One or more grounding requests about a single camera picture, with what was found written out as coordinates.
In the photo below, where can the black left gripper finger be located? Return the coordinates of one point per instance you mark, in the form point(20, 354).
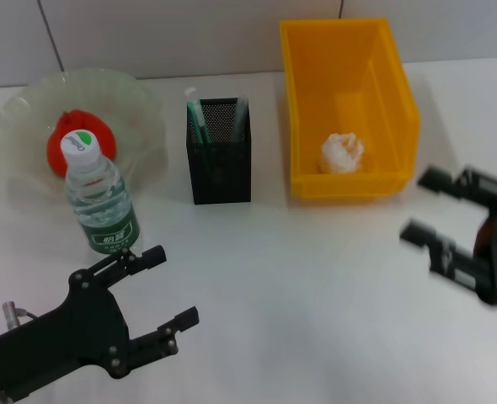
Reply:
point(160, 336)
point(126, 263)

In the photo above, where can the clear water bottle green label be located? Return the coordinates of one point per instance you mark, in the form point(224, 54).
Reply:
point(105, 210)

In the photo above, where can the translucent glass fruit plate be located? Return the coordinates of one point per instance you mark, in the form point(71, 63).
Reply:
point(118, 97)

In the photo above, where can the yellow plastic storage bin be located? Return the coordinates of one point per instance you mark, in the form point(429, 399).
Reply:
point(316, 84)

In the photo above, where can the mint green utility knife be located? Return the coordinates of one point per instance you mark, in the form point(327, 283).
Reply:
point(197, 113)

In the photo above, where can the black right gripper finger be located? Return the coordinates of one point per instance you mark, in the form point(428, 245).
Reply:
point(459, 185)
point(446, 252)

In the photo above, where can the black mesh pen holder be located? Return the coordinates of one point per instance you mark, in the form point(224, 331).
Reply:
point(219, 177)

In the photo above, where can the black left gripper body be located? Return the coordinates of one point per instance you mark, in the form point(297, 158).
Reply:
point(63, 336)

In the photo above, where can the white paper ball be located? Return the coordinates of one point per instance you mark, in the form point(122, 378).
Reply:
point(341, 153)

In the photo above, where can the grey marker pen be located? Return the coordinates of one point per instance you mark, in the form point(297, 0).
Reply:
point(239, 120)

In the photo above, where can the red-orange fruit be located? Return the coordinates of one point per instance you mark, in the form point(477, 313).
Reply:
point(105, 139)

